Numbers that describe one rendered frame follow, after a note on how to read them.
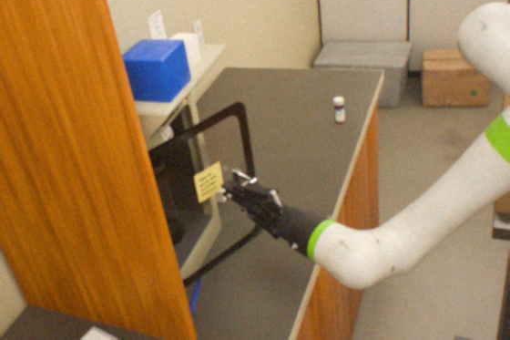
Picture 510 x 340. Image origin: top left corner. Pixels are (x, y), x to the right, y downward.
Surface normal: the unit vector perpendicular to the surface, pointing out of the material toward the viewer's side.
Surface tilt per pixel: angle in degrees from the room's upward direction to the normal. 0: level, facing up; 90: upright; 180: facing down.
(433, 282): 0
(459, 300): 0
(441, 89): 92
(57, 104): 90
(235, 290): 0
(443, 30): 90
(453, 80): 88
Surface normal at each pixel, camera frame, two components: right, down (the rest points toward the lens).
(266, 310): -0.17, -0.85
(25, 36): -0.39, 0.53
